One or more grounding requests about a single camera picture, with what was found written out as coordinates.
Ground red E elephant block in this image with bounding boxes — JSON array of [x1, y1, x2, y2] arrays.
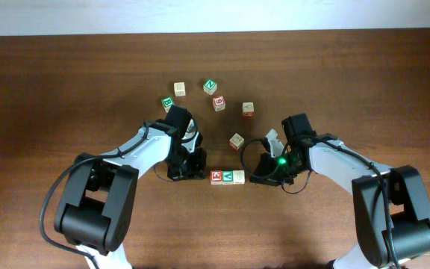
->
[[211, 170, 222, 185]]

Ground pretzel picture wooden block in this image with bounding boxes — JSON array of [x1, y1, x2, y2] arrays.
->
[[233, 170, 245, 185]]

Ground green V wooden block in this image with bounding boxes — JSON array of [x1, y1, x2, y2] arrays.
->
[[222, 170, 234, 185]]

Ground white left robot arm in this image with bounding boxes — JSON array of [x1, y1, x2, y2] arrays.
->
[[54, 105, 207, 268]]

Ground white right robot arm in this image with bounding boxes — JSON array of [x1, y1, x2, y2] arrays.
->
[[249, 114, 430, 268]]

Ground blue sided wooden block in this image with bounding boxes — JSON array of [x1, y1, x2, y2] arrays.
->
[[186, 119, 196, 133]]

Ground red C wooden block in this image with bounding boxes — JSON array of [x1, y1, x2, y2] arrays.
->
[[229, 133, 244, 151]]

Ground green B wooden block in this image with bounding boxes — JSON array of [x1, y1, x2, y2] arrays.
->
[[161, 96, 175, 113]]

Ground red 9 wooden block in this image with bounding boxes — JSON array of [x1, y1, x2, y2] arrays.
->
[[212, 96, 226, 111]]

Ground red A wooden block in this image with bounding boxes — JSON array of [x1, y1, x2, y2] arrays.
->
[[242, 102, 255, 117]]

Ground plain top wooden block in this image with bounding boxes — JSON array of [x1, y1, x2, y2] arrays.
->
[[173, 82, 186, 96]]

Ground green N wooden block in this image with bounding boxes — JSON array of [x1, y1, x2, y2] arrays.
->
[[203, 79, 217, 95]]

